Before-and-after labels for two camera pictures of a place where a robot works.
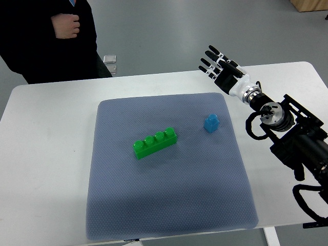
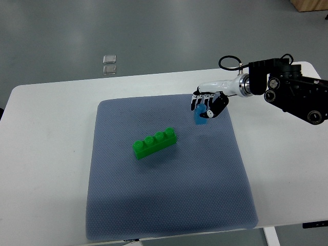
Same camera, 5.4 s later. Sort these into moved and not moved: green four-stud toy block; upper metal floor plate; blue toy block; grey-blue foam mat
Moved: blue toy block
Not moved: grey-blue foam mat; upper metal floor plate; green four-stud toy block
